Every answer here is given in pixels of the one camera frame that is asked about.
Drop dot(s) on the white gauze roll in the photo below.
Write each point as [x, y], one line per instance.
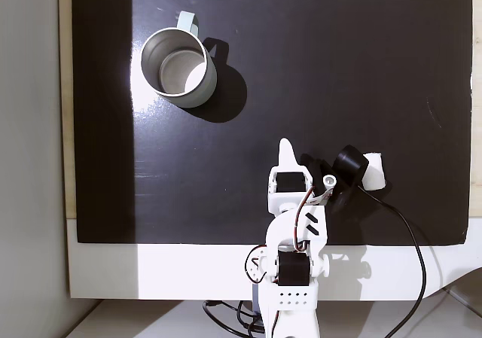
[376, 174]

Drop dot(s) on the black table mat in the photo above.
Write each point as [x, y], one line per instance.
[301, 70]

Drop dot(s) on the grey table clamp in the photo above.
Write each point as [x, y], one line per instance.
[256, 300]

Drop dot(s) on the black oval camera box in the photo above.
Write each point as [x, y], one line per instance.
[350, 161]

